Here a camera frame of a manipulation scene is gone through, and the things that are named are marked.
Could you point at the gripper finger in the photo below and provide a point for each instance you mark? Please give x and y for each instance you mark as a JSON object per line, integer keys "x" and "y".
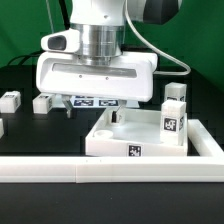
{"x": 66, "y": 100}
{"x": 118, "y": 115}

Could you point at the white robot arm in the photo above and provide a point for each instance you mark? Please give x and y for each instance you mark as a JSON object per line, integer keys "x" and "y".
{"x": 87, "y": 59}

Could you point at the white marker sheet with tags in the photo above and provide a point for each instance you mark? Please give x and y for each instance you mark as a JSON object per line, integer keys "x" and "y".
{"x": 92, "y": 102}

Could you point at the white part at left edge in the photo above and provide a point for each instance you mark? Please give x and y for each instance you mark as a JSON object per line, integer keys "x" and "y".
{"x": 1, "y": 128}

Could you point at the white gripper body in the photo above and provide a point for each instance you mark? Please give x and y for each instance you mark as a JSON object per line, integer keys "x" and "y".
{"x": 60, "y": 70}

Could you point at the white L-shaped obstacle fence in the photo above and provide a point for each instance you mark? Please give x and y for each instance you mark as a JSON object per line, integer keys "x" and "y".
{"x": 206, "y": 166}

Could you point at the white square table top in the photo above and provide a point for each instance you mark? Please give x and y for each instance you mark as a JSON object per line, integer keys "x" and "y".
{"x": 137, "y": 136}

